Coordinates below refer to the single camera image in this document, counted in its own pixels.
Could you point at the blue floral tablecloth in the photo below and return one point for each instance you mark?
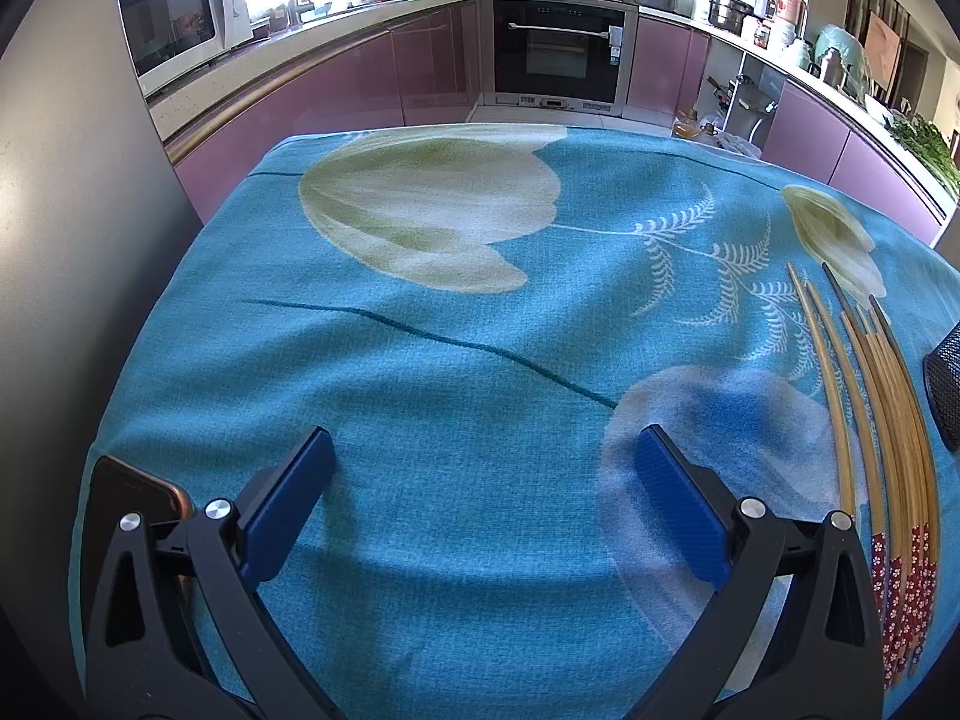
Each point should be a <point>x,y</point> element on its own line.
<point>450,390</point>

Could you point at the steel stock pot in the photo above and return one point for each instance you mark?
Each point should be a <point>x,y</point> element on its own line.
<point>731,11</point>

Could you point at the grey refrigerator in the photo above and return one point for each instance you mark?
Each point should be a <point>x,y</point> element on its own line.
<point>60,240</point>

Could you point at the purple kitchen base cabinets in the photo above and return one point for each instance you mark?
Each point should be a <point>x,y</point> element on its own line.
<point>337,82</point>
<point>802,120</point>

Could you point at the bunch of bamboo chopsticks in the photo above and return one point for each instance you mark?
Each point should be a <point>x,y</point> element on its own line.
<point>907,465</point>

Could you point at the mint green appliance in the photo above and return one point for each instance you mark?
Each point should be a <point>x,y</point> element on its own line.
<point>847,45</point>

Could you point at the black smartphone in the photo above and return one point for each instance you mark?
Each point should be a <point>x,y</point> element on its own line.
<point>127,487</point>

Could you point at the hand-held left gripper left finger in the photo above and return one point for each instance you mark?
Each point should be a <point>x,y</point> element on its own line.
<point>289,502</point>

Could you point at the black mesh utensil holder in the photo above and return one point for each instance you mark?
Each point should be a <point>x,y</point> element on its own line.
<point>946,390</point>

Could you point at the green leafy vegetables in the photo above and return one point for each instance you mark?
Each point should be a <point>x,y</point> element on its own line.
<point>926,146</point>

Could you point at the white toaster oven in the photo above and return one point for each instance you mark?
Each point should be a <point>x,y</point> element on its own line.
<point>169,22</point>

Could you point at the cooking oil bottle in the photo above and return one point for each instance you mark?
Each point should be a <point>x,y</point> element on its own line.
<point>686,125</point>

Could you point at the pink kettle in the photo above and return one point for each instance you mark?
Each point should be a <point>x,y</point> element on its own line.
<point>791,7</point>

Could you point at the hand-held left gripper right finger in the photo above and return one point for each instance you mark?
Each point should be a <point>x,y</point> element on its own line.
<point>679,502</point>

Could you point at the steel bottle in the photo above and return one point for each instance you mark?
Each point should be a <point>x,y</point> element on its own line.
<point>828,67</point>

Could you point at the black built-in oven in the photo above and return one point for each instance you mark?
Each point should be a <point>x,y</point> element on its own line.
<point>559,52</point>

